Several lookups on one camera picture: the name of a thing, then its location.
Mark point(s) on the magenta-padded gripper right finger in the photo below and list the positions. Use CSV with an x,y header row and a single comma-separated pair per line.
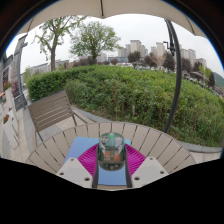
x,y
136,159

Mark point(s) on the blue rectangular mouse pad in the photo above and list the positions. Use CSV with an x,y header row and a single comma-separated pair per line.
x,y
78,146

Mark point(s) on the transparent green computer mouse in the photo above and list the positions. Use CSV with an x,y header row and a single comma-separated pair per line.
x,y
111,151

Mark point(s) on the green hedge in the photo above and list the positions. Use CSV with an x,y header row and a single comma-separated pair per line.
x,y
133,93

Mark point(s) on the round leafy green tree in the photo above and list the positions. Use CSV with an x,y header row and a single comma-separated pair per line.
x,y
93,38

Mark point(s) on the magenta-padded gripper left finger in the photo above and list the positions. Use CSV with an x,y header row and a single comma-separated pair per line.
x,y
87,160

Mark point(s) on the group of apartment buildings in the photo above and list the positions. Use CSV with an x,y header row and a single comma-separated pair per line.
x,y
140,50

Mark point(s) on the beige parasol with dark pole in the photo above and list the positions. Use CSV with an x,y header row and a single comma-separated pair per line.
x,y
116,6

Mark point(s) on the thin-trunked sparse tree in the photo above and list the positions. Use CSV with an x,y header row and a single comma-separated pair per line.
x,y
52,43

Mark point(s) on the grey slatted outdoor chair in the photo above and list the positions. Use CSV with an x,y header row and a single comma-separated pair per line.
x,y
50,111

